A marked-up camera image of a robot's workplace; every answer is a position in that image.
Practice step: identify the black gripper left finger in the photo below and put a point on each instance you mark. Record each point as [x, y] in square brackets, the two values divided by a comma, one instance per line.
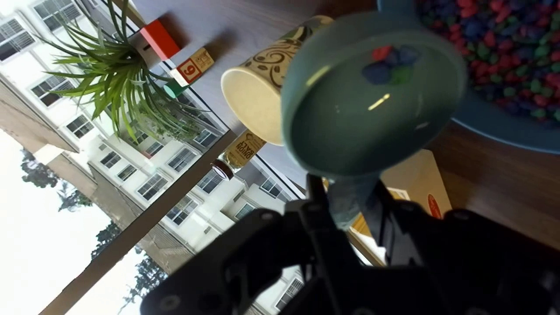
[245, 256]

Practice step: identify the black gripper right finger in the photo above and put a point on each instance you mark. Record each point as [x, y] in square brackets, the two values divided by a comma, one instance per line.
[478, 251]

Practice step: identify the small teal pot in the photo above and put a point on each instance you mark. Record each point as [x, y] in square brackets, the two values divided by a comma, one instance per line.
[361, 128]

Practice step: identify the colourful beans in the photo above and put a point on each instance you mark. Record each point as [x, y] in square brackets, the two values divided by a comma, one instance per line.
[501, 46]

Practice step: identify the cream wooden box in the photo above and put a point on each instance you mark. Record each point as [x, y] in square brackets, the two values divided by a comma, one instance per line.
[417, 181]

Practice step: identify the glass spice jar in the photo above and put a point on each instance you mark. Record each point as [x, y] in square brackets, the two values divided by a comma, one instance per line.
[245, 149]

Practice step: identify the patterned paper cup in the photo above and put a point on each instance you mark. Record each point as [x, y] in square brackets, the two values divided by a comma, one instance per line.
[251, 98]

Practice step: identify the white numbered wooden block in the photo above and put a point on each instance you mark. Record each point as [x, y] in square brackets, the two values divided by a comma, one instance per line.
[195, 65]

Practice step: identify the green potted plant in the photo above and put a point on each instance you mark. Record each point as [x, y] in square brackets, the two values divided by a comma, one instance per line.
[116, 76]

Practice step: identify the red wooden block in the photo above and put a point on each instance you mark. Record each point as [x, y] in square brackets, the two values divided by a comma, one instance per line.
[160, 39]

